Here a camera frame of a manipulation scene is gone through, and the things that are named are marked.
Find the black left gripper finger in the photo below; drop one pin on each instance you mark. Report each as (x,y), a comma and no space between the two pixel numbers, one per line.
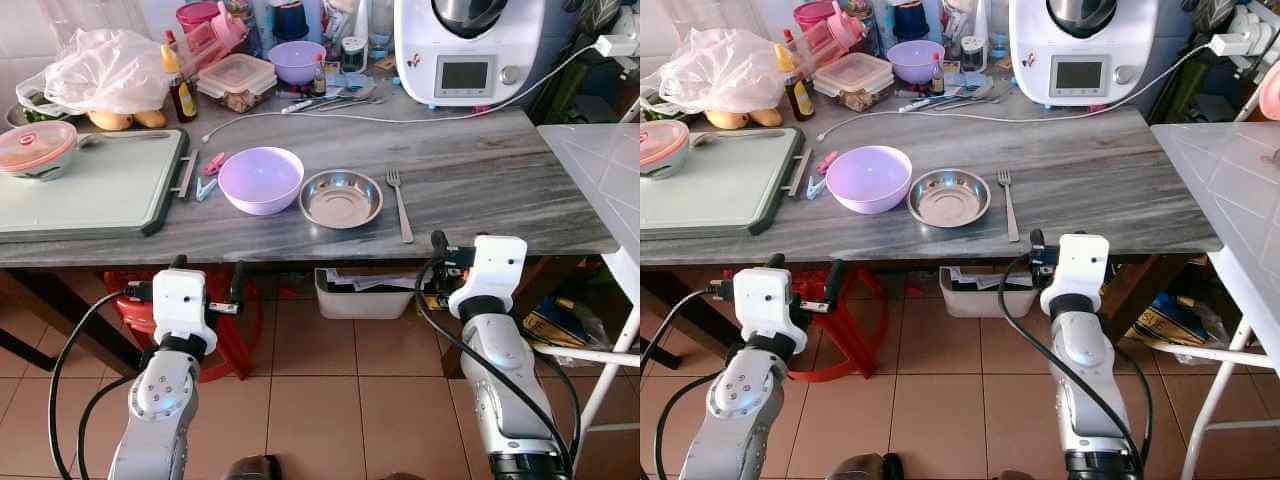
(776,261)
(238,282)
(180,263)
(835,281)

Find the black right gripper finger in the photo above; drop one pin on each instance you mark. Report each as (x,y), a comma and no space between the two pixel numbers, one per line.
(1037,240)
(439,242)

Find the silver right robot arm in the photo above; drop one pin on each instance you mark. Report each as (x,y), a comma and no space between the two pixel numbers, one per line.
(1085,370)
(505,370)

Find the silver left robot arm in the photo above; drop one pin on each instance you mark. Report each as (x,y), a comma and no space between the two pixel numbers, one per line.
(160,400)
(742,400)

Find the red plastic stool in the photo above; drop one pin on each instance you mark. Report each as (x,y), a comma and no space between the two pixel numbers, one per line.
(235,340)
(845,340)

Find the silver metal fork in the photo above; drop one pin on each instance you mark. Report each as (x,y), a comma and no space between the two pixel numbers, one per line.
(401,210)
(1010,208)

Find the blue clothes peg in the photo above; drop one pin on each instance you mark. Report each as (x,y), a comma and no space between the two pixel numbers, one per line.
(817,187)
(206,188)

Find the white plastic tub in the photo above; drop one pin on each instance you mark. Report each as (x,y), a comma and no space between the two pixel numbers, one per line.
(975,302)
(360,303)

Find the pale green cutting board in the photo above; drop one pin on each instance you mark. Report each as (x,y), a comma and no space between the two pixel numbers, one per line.
(90,195)
(715,195)

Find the stainless steel bowl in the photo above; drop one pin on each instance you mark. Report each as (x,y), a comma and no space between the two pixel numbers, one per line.
(949,198)
(341,200)

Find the large purple plastic bowl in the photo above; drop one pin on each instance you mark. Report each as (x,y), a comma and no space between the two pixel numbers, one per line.
(260,180)
(868,178)

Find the pink clothes peg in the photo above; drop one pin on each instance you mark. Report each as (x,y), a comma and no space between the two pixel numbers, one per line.
(214,163)
(827,161)

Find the yellow and blue bag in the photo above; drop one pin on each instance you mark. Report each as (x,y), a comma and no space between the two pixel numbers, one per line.
(1180,320)
(555,325)

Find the grey spoon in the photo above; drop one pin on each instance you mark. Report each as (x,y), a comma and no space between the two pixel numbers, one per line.
(740,135)
(125,136)

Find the red lidded food container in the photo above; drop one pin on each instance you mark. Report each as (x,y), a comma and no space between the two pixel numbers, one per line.
(660,146)
(35,148)

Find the loose cutlery pile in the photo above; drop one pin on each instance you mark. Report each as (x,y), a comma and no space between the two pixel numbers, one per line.
(950,97)
(335,98)

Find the yellow capped sauce bottle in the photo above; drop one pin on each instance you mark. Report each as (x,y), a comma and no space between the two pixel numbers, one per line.
(798,95)
(181,95)

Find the white folding table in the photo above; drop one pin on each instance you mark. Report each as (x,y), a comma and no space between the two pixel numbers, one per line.
(1225,190)
(600,180)

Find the white kitchen cooking machine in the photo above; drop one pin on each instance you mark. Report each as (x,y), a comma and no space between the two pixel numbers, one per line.
(1085,60)
(470,60)

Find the small dark sauce bottle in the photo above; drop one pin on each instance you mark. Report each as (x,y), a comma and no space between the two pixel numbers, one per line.
(318,80)
(938,79)

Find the clear lidded plastic box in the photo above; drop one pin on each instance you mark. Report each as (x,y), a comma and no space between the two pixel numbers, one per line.
(236,80)
(853,79)

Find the glass jar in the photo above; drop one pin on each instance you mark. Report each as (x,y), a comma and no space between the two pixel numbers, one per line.
(353,55)
(972,55)

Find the translucent plastic bag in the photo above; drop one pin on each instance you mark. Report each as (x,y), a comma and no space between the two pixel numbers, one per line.
(100,70)
(725,70)

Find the small purple plastic bowl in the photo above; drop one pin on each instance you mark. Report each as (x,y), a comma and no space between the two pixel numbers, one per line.
(296,62)
(914,61)

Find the pink plastic jug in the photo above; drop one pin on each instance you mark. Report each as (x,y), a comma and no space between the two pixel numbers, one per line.
(212,32)
(830,32)

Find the dark blue cup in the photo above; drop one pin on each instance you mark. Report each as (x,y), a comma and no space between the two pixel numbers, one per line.
(291,20)
(911,20)

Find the pink round object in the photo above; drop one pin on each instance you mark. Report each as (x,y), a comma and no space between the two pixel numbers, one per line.
(1271,90)

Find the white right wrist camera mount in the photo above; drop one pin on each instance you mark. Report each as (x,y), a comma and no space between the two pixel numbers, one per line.
(492,270)
(1078,268)

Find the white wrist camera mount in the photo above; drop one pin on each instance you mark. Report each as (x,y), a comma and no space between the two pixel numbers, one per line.
(182,305)
(1078,268)
(492,270)
(765,303)

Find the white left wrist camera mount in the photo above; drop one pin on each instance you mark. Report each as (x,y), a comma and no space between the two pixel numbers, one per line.
(765,303)
(182,305)

